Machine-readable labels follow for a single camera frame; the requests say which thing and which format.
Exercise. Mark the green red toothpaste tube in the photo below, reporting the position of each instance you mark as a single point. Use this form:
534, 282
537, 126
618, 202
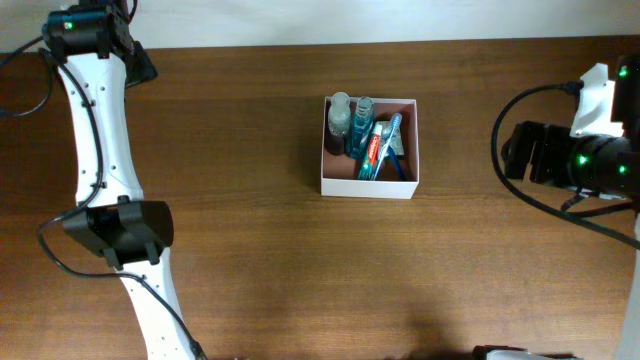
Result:
371, 159

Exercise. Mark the white open cardboard box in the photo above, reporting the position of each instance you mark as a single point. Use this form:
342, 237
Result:
338, 174

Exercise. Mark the blue disposable razor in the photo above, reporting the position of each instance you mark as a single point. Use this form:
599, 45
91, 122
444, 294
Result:
396, 163

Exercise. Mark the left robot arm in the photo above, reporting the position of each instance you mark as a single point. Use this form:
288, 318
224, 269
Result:
98, 60

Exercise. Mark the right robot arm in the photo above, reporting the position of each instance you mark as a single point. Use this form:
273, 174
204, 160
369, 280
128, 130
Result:
587, 203

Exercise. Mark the blue mouthwash bottle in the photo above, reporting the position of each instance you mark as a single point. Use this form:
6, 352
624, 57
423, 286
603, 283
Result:
361, 126

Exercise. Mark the blue white toothbrush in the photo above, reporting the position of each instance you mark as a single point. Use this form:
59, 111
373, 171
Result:
386, 149

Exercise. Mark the green white soap box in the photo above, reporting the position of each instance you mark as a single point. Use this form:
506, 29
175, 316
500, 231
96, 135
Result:
397, 144

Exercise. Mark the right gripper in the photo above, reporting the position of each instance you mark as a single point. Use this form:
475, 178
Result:
547, 154

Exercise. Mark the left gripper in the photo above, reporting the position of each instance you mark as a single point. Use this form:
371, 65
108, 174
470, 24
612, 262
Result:
143, 68

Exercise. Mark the clear bottle purple liquid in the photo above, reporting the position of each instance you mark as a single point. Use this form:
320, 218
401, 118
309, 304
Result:
339, 120

